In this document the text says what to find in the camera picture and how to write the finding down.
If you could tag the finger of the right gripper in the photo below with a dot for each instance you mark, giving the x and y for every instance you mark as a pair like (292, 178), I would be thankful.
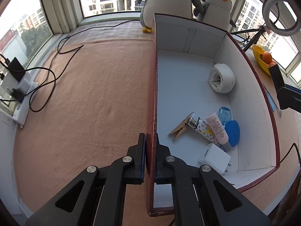
(277, 77)

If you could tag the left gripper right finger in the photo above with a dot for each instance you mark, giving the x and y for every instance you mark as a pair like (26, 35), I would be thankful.
(201, 196)

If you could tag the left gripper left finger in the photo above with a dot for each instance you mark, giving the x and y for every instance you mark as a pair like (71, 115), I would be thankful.
(96, 196)

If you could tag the white usb charger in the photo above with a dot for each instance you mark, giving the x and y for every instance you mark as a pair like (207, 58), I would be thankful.
(215, 157)

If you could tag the white plug-in repellent device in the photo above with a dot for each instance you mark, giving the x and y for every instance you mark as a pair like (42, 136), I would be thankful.
(221, 78)

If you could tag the blue liquid bottle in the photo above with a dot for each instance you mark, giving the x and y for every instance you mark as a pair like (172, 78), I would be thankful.
(224, 114)

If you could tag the pink cosmetic tube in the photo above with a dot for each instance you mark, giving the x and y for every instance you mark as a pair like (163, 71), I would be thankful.
(220, 133)

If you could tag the blue round lid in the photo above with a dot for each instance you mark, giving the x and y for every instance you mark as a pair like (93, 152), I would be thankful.
(232, 128)

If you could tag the red white cardboard box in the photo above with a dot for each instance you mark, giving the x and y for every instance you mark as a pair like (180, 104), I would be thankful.
(185, 51)

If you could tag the patterned white lighter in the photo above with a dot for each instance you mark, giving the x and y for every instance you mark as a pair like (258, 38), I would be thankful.
(200, 126)

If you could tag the wooden clothespin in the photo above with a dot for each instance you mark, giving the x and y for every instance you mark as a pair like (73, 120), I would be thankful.
(182, 127)

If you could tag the orange fruit front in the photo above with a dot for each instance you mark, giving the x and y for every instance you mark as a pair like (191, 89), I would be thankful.
(272, 64)

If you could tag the yellow leaf-shaped tray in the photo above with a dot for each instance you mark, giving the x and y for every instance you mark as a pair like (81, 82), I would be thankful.
(257, 51)

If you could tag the blue phone stand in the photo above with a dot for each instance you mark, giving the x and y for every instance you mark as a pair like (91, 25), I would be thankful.
(271, 101)

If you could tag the black tripod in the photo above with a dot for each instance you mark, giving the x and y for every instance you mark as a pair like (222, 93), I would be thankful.
(252, 36)

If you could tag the right plush penguin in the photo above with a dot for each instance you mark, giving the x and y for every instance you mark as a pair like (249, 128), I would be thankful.
(216, 13)

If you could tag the plush penguin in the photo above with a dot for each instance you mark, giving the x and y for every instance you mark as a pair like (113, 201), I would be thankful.
(216, 13)
(181, 8)

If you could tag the pink towel mat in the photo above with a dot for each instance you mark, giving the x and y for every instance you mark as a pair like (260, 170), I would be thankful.
(96, 111)

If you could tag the white power strip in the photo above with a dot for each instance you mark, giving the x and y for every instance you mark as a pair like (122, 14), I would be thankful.
(22, 109)

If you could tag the left plush penguin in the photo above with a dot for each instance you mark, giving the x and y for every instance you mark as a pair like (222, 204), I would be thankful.
(181, 8)

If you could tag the black plug on strip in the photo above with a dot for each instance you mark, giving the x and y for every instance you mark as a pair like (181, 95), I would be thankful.
(17, 95)

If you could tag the white charger on strip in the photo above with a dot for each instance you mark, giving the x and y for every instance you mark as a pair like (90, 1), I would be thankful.
(24, 85)

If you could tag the checked grey cloth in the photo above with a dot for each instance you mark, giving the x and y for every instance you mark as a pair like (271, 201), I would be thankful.
(107, 30)

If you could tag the black power adapter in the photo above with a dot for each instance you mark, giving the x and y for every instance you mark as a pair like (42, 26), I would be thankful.
(16, 69)

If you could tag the white ring light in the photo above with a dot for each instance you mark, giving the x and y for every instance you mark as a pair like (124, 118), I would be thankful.
(267, 6)

